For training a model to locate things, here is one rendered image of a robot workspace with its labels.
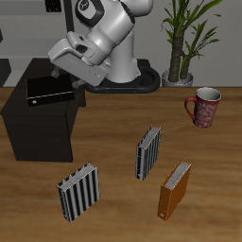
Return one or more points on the pot plant in white pot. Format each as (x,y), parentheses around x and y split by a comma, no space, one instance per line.
(176,60)

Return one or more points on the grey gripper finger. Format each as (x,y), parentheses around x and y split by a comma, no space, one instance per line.
(77,83)
(55,73)

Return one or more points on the orange book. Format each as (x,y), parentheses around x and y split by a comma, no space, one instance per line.
(173,192)

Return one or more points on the dark vertical post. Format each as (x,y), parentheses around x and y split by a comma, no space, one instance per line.
(68,15)

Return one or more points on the wide black white striped book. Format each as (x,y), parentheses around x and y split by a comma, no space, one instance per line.
(80,193)

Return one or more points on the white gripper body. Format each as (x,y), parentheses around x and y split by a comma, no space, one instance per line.
(75,66)

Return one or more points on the dark brown desk caddy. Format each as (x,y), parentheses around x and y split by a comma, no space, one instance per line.
(39,132)

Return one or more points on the black wall panel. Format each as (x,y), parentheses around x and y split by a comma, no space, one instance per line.
(53,5)

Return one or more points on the red patterned mug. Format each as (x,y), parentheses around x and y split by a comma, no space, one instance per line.
(205,112)

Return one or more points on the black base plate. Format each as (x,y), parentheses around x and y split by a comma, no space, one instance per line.
(148,82)

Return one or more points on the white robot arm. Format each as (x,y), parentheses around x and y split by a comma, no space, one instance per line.
(121,38)

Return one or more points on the narrow black white striped book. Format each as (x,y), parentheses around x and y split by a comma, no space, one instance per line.
(148,154)

